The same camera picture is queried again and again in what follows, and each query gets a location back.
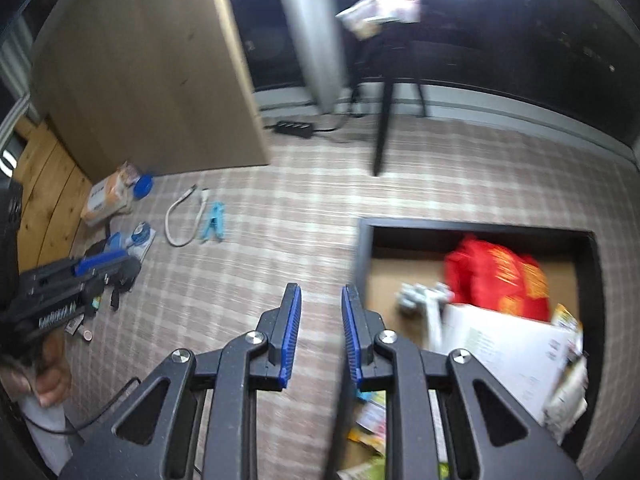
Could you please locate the white plastic fitting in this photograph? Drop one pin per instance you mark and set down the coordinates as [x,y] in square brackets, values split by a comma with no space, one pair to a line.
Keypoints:
[420,297]

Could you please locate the black power strip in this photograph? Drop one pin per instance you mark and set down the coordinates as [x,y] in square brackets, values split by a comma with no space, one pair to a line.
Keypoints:
[295,128]

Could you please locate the person's left hand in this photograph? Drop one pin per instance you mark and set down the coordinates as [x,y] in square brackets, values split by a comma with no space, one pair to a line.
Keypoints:
[52,375]

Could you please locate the white crinkled packet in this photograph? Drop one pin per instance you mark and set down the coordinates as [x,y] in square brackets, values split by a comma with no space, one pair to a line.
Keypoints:
[567,395]

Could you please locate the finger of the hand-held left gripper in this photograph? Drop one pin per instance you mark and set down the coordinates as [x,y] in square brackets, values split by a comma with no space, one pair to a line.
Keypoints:
[100,262]
[55,312]

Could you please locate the plaid beige mat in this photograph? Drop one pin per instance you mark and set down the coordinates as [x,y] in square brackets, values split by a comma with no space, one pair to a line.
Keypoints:
[300,210]

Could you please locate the orange wooden board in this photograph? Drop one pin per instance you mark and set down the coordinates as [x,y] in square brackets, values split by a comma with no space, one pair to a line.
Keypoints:
[45,185]

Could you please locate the light blue packet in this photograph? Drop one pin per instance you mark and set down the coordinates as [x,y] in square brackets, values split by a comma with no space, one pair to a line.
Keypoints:
[141,240]

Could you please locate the printed snack packet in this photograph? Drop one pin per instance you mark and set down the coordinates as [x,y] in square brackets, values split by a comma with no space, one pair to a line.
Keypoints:
[107,195]

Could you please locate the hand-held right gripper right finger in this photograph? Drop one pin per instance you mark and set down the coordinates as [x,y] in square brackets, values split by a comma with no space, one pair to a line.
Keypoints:
[351,335]

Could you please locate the white paper booklet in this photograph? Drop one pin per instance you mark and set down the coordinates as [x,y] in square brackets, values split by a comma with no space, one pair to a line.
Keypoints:
[500,360]

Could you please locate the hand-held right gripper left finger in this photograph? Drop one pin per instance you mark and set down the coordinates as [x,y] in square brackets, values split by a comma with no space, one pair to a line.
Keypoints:
[291,335]

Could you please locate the yellow green packet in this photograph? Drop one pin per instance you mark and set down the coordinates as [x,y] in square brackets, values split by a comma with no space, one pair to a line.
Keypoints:
[566,317]

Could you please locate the light blue clip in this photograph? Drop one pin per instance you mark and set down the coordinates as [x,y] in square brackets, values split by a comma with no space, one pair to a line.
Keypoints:
[214,221]

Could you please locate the white items on stand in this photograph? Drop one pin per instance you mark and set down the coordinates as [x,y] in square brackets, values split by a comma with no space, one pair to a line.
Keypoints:
[380,10]

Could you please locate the pink small cylinder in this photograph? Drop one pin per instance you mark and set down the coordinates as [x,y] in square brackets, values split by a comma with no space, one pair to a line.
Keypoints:
[86,334]

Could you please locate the colourful printed packet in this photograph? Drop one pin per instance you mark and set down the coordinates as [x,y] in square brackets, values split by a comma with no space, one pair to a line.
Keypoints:
[372,420]

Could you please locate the blue round lid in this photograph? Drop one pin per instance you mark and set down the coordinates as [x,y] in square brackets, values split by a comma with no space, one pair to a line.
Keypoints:
[144,186]

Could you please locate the black tripod stand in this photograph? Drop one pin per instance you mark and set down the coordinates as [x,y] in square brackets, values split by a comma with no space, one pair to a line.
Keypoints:
[384,110]

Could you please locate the black pouch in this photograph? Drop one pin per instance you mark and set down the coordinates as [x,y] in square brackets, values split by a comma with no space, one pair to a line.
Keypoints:
[124,280]

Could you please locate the person's left forearm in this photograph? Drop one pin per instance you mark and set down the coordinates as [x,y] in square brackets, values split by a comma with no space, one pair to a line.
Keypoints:
[47,430]

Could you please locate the light wooden cabinet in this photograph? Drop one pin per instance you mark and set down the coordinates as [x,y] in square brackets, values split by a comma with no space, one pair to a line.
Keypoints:
[150,60]

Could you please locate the black storage container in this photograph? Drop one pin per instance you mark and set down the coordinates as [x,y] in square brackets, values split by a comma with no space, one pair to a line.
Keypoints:
[590,270]

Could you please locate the red plastic bag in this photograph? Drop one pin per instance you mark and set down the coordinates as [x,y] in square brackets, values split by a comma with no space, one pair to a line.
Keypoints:
[500,280]

